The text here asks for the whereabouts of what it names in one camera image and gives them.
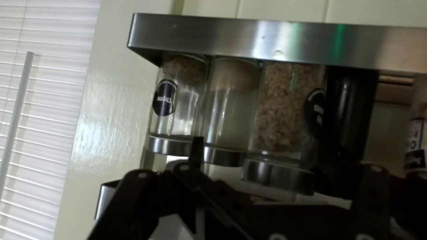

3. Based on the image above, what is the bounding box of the brown spice glass jar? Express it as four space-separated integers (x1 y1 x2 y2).
241 61 329 197

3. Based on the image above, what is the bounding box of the nearly empty glass jar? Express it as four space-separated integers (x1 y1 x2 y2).
195 57 265 168

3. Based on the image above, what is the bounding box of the white window blind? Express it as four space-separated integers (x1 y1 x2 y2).
0 0 102 240

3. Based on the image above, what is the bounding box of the black spice jar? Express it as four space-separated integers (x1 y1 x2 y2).
319 65 382 200

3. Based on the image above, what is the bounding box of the white blind wand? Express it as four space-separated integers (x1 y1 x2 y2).
0 51 38 188

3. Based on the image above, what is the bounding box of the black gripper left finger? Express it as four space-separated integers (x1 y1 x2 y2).
86 135 269 240

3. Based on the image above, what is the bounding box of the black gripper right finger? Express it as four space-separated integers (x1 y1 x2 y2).
346 161 427 240

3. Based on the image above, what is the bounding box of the glass jar oval black label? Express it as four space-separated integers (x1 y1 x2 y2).
147 52 211 157

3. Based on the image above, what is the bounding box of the steel three-tier spice rack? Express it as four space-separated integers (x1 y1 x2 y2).
95 12 427 224

